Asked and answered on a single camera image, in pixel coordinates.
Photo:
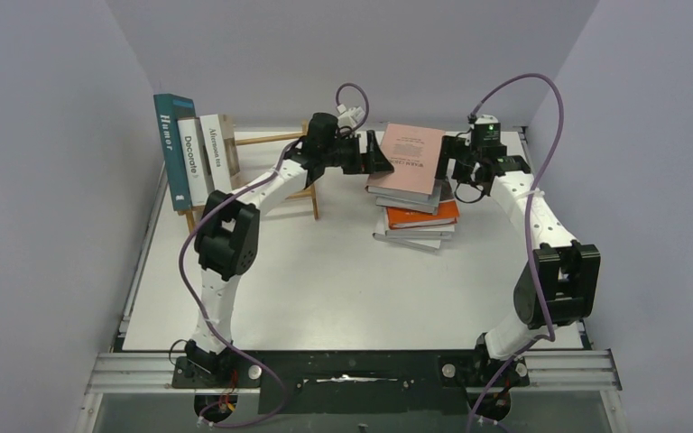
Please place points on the wooden book rack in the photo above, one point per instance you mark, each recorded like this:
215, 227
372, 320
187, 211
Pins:
273, 192

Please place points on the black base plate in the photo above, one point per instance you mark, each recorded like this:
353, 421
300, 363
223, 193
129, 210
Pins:
361, 382

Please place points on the orange book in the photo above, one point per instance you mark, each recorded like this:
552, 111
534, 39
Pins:
400, 218

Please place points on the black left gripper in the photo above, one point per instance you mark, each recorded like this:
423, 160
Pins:
373, 162

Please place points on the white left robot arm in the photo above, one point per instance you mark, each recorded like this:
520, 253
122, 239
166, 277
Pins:
224, 243

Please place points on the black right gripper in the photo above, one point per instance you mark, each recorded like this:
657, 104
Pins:
450, 152

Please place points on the grey book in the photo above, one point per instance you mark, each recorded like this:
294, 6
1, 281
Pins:
427, 239
442, 192

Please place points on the pink book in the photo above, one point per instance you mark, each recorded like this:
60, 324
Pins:
414, 154

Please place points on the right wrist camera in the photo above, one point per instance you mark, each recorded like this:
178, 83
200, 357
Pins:
482, 119

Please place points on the white Decorate Furniture book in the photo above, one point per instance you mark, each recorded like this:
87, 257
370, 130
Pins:
195, 159

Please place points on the teal Humor book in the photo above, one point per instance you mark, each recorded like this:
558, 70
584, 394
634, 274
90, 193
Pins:
170, 109

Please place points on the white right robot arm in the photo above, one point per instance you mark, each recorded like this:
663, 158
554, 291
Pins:
557, 287

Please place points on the white Afternoon tea book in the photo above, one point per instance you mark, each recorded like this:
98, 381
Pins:
223, 161

